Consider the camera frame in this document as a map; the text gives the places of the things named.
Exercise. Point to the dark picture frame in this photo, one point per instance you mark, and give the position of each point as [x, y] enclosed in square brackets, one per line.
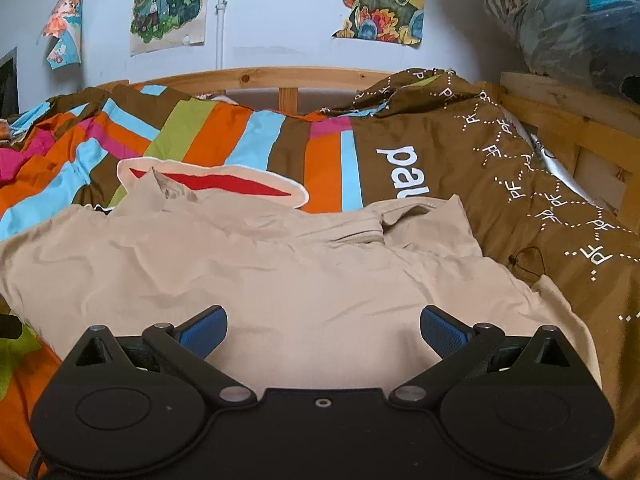
[7, 85]

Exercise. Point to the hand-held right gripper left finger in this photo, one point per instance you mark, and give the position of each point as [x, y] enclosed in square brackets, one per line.
[206, 335]

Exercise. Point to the clear plastic bag of clothes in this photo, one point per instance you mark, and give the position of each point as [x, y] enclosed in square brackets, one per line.
[560, 10]

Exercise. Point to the wooden bed frame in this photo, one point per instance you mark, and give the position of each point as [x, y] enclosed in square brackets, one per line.
[260, 77]

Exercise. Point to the orange and blue cartoon poster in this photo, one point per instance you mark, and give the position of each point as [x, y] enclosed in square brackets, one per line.
[62, 25]

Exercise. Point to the colourful landscape cartoon poster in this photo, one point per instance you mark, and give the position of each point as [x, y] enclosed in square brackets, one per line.
[380, 0]

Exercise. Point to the green cartoon figure poster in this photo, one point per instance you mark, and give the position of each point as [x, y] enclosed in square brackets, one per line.
[167, 5]

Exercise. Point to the white wall pipe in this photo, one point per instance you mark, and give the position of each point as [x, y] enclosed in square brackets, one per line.
[220, 35]

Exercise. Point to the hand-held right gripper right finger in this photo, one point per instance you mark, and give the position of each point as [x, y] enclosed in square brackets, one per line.
[441, 335]

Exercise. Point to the silver foil mat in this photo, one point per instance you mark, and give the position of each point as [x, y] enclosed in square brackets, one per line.
[555, 165]

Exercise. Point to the colourful striped brown blanket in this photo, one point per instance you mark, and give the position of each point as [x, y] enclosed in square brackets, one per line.
[425, 200]

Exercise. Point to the beige shirt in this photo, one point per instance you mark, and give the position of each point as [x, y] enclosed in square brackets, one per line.
[300, 270]

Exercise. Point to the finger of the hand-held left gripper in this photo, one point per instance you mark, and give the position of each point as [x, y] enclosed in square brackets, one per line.
[9, 326]

